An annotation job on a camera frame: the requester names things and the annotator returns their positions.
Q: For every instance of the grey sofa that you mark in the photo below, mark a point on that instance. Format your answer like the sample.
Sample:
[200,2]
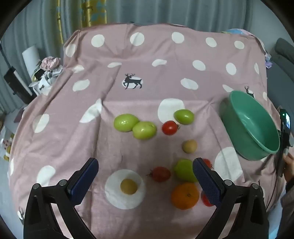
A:
[283,57]

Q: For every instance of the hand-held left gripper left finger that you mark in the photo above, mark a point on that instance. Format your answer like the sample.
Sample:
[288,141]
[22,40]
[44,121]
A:
[83,181]

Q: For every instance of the pile of clothes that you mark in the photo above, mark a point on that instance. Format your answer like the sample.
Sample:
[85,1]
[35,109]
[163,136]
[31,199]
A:
[49,71]

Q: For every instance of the pastel patterned cloth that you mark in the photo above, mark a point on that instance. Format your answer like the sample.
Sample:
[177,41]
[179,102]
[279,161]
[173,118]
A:
[236,31]

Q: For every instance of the person's right hand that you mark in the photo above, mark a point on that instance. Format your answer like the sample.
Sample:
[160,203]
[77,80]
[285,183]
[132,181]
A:
[289,165]

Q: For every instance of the purple cloth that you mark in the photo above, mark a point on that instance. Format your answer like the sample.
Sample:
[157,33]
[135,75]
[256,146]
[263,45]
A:
[268,61]

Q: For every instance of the yellow patterned curtain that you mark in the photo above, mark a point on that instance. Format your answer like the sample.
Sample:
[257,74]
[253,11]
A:
[96,11]

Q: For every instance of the black flat object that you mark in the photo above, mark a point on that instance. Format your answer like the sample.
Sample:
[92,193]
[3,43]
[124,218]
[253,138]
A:
[15,82]

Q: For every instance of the orange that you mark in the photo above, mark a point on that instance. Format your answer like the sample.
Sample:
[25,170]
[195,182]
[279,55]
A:
[185,196]

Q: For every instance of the person's right forearm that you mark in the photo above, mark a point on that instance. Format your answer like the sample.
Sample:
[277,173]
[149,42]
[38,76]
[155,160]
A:
[288,206]

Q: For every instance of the grey curtain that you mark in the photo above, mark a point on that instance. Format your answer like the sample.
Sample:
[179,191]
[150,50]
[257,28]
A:
[183,11]

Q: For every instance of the green jujube fruit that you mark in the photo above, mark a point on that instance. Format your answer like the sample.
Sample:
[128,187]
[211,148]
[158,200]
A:
[125,122]
[183,171]
[144,130]
[184,116]

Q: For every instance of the red tomato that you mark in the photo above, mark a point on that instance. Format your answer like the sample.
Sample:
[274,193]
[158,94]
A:
[207,162]
[170,127]
[160,174]
[205,199]

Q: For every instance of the green plastic bowl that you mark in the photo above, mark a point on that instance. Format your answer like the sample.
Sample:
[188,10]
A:
[250,128]

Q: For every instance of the pink white-dotted deer cloth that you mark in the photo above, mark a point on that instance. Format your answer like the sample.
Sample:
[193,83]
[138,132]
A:
[142,101]

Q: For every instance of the white paper roll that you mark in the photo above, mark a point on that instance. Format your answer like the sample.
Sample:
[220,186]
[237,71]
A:
[31,58]

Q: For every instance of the small brown longan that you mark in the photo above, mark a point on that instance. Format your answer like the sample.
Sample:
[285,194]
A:
[189,146]
[128,186]

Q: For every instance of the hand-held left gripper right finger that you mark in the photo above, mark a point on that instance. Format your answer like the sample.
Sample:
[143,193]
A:
[206,181]

